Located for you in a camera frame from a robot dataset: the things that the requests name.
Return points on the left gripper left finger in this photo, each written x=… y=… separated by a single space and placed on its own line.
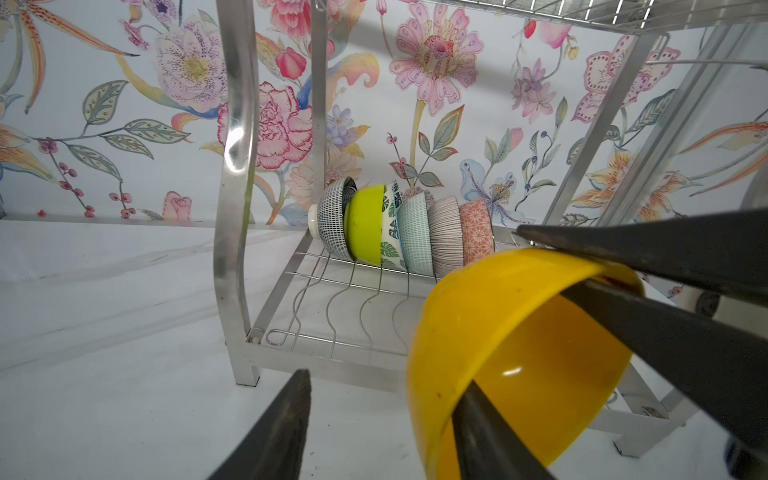
x=274 y=447

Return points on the purple striped glass bowl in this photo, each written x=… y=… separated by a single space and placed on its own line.
x=446 y=236

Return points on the black white patterned bowl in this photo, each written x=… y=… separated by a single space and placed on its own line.
x=326 y=220

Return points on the speckled dark patterned bowl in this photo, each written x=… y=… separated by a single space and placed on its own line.
x=477 y=233

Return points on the yellow plastic bowl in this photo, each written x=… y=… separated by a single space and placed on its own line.
x=503 y=324

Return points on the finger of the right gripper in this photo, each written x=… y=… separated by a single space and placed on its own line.
x=721 y=369
x=724 y=253

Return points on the lime green plastic bowl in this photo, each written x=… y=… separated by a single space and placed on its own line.
x=363 y=224

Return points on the silver two-tier dish rack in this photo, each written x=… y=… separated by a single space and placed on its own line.
x=648 y=24

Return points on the green leaf pattern bowl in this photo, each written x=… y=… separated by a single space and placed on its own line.
x=391 y=252

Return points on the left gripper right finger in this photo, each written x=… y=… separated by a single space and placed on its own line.
x=487 y=447

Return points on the pale green glass bowl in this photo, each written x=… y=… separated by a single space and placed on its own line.
x=415 y=239

